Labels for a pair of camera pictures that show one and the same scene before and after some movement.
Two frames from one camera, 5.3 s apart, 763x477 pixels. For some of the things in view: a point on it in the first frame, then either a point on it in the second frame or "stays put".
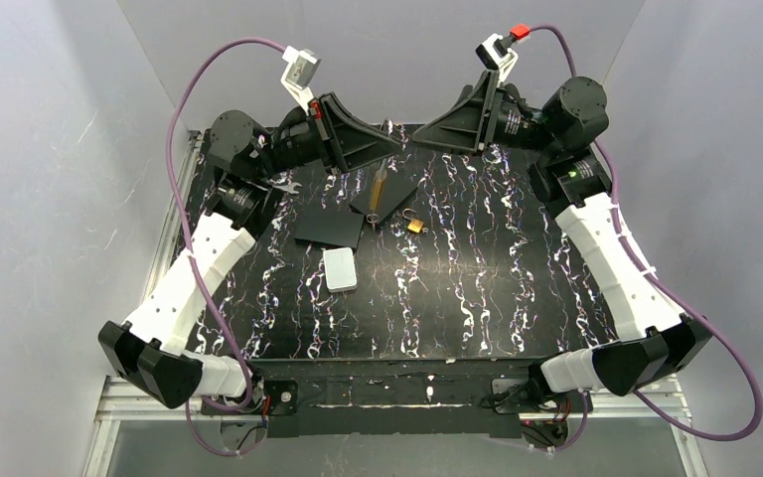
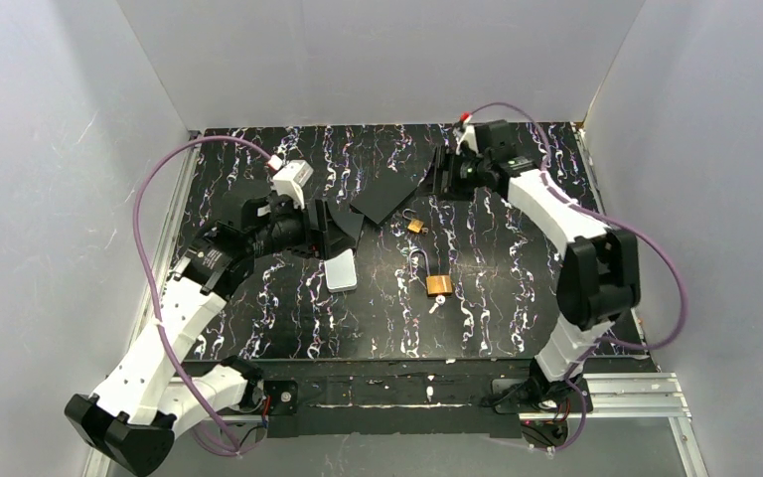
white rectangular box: [340, 269] stays put
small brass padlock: [414, 225] stays put
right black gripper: [488, 115] -> [443, 175]
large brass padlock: [381, 176] -> [436, 285]
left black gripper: [323, 131] -> [319, 229]
